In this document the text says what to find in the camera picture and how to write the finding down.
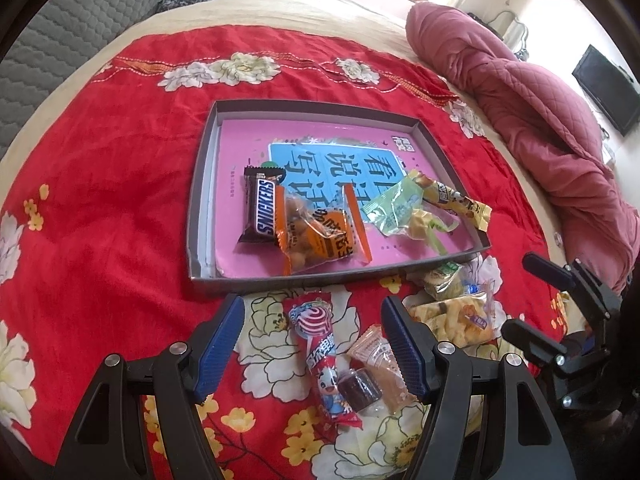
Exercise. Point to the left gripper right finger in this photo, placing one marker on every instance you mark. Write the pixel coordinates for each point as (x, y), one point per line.
(412, 344)

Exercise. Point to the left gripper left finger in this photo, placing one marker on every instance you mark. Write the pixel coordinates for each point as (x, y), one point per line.
(212, 344)

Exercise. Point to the orange cracker snack packet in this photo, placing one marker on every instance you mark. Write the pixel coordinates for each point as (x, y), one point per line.
(464, 321)

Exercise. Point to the red lollipop cone packet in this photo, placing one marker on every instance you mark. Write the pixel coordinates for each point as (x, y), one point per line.
(310, 316)

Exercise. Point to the green and yellow candy packet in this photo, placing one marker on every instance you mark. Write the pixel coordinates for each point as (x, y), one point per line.
(400, 211)

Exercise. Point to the orange peanut snack bag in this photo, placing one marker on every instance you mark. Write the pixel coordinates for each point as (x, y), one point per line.
(309, 237)

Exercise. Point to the clear brown biscuit packet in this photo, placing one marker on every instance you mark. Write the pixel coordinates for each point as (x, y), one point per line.
(373, 351)

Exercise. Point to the grey cardboard tray box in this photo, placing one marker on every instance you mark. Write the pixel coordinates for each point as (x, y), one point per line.
(389, 254)

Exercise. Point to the round cake green label packet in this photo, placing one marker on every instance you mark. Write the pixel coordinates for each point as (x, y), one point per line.
(447, 281)

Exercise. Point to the dark jelly candy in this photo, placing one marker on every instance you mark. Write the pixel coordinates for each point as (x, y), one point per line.
(359, 389)

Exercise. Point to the blue wrapped candy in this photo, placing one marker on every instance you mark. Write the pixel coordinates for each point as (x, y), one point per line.
(472, 289)

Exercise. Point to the pink quilted comforter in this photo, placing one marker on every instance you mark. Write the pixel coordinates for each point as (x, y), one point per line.
(548, 129)

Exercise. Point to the yellow cartoon snack packet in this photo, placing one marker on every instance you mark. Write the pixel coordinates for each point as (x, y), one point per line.
(449, 199)

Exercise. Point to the Snickers chocolate bar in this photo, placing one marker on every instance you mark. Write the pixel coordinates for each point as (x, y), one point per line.
(260, 185)

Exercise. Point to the red floral blanket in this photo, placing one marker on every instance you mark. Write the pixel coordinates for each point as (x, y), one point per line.
(93, 249)

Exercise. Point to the pink and blue book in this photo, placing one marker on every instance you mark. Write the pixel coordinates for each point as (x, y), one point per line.
(319, 158)

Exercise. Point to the black television monitor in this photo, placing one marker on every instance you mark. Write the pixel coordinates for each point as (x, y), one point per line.
(609, 87)

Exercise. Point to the grey quilted sofa cover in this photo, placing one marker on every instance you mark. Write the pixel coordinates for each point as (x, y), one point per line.
(63, 35)

